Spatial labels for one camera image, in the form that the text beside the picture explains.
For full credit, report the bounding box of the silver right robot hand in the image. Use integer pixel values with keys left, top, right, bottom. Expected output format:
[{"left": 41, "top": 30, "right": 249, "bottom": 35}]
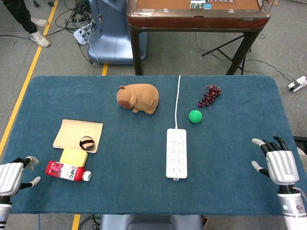
[{"left": 251, "top": 136, "right": 300, "bottom": 186}]

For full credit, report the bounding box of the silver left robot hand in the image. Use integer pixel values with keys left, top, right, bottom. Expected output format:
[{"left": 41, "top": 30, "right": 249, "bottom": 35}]
[{"left": 0, "top": 156, "right": 41, "bottom": 197}]

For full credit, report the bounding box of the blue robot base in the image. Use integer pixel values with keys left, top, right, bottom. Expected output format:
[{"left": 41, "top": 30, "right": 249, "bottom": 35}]
[{"left": 87, "top": 0, "right": 148, "bottom": 65}]

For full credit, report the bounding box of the white floor power strip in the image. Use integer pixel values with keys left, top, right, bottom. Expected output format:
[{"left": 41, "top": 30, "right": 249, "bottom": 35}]
[{"left": 286, "top": 75, "right": 307, "bottom": 92}]

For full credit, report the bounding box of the white power strip with plugs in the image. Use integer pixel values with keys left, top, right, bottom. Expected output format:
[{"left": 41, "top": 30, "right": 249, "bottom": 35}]
[{"left": 73, "top": 23, "right": 94, "bottom": 46}]

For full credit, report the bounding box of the red NFC juice bottle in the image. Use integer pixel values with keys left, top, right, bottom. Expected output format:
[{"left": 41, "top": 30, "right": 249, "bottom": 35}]
[{"left": 45, "top": 160, "right": 92, "bottom": 183}]

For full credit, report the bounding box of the yellow sponge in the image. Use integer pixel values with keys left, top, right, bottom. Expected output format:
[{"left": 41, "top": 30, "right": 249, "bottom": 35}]
[{"left": 59, "top": 148, "right": 89, "bottom": 168}]

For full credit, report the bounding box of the brown spiral notebook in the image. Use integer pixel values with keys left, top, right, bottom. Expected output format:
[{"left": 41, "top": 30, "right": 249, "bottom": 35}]
[{"left": 52, "top": 119, "right": 104, "bottom": 154}]

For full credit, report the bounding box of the black tape roll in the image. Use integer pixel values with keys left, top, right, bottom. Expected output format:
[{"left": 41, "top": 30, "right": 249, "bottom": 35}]
[{"left": 79, "top": 136, "right": 95, "bottom": 151}]

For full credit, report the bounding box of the green ball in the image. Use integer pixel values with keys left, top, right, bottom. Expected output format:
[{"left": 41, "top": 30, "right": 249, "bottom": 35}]
[{"left": 189, "top": 109, "right": 203, "bottom": 124}]

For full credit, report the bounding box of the dark red grape bunch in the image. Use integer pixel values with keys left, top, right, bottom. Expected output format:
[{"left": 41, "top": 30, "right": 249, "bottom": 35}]
[{"left": 198, "top": 84, "right": 222, "bottom": 108}]

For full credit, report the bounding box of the blue table cloth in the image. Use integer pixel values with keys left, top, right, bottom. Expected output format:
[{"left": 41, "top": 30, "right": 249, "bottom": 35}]
[{"left": 1, "top": 75, "right": 303, "bottom": 215}]

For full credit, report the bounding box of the blue robot body base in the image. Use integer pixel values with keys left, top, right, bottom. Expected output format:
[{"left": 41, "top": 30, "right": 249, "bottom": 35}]
[{"left": 99, "top": 214, "right": 204, "bottom": 230}]

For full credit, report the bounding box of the brown capybara plush toy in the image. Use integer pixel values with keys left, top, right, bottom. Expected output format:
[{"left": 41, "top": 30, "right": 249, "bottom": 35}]
[{"left": 116, "top": 83, "right": 160, "bottom": 114}]

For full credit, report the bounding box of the person in black trousers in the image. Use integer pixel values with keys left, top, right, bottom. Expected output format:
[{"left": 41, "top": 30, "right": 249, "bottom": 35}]
[{"left": 4, "top": 0, "right": 51, "bottom": 48}]

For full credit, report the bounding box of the brown mahjong table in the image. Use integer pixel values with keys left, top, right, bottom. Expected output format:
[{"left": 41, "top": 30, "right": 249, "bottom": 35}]
[{"left": 126, "top": 0, "right": 272, "bottom": 76}]

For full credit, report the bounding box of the thin white cable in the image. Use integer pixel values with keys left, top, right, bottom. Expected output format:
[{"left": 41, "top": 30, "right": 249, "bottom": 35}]
[{"left": 174, "top": 75, "right": 181, "bottom": 129}]

